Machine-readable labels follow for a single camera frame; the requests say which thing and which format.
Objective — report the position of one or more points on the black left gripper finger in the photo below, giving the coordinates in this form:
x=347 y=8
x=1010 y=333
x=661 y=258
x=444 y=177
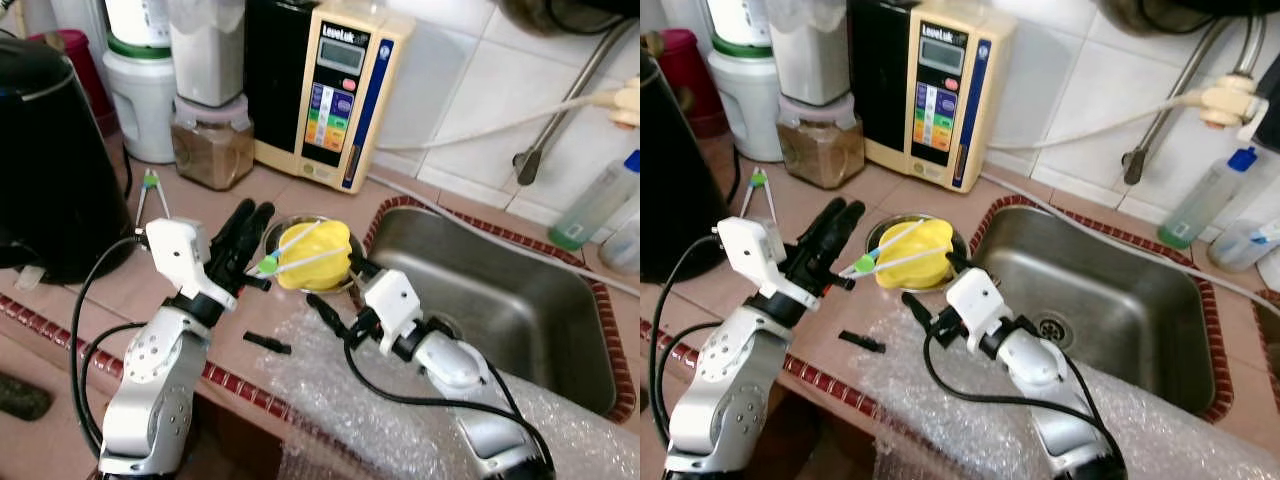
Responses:
x=848 y=240
x=260 y=240
x=235 y=232
x=820 y=232

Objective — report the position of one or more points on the white tongs with green joint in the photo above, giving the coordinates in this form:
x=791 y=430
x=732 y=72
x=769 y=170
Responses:
x=266 y=266
x=150 y=181
x=758 y=181
x=860 y=265

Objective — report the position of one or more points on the yellow plastic bowl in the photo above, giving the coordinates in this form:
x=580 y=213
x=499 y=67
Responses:
x=315 y=265
x=915 y=265

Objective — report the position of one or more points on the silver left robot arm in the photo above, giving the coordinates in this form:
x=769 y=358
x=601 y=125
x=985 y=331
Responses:
x=730 y=390
x=150 y=380

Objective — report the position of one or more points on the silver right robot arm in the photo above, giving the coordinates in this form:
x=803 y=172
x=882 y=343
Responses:
x=455 y=370
x=1040 y=370

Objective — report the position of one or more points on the small black plastic piece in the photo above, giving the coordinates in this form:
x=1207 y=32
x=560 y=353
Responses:
x=862 y=342
x=268 y=343

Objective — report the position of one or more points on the clear bubble wrap sheet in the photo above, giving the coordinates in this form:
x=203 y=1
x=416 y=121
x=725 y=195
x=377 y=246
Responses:
x=930 y=400
x=330 y=400

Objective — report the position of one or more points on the clear jar of brown powder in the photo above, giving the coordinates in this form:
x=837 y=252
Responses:
x=212 y=155
x=820 y=155

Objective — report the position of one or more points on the stainless steel sink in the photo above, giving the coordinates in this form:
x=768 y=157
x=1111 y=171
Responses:
x=500 y=290
x=1100 y=290

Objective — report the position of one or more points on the white container with green band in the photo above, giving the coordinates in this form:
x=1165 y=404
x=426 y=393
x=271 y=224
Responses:
x=750 y=110
x=140 y=110

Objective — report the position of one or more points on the black electric kettle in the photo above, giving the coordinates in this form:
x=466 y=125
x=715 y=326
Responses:
x=50 y=170
x=680 y=180

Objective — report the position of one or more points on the thin grey plastic tube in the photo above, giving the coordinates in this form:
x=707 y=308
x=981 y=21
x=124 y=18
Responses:
x=1150 y=248
x=520 y=250

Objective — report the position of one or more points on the beige water ionizer machine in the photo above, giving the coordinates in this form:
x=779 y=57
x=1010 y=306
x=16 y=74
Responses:
x=945 y=100
x=340 y=100

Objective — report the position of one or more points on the steel pipe with dark end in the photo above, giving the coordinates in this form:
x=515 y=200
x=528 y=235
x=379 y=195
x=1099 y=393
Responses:
x=528 y=168
x=1133 y=165

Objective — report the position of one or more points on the dark red plastic container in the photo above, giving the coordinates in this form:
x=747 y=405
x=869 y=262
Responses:
x=700 y=80
x=85 y=75

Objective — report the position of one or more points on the small clear plastic bottle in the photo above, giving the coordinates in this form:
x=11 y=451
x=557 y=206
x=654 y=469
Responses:
x=622 y=245
x=1240 y=250

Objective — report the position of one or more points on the clear green dish soap bottle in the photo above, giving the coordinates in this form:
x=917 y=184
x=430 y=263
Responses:
x=590 y=210
x=1200 y=205

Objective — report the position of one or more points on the dark green oblong object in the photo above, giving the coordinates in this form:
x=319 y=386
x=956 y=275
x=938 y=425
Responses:
x=22 y=397

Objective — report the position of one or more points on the dark hanging pot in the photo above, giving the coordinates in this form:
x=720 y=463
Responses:
x=570 y=12
x=1180 y=12

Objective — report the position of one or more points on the chrome tap pipe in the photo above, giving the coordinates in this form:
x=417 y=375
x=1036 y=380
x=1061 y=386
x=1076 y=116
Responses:
x=1250 y=40

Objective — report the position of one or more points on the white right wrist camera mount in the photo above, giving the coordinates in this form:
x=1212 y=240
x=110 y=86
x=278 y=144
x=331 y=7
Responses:
x=975 y=300
x=392 y=300

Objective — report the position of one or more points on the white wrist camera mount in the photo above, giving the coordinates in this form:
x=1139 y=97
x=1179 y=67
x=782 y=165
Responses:
x=975 y=300
x=750 y=255
x=180 y=255
x=392 y=300

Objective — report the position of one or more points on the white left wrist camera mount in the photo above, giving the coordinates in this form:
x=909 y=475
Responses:
x=750 y=255
x=180 y=255

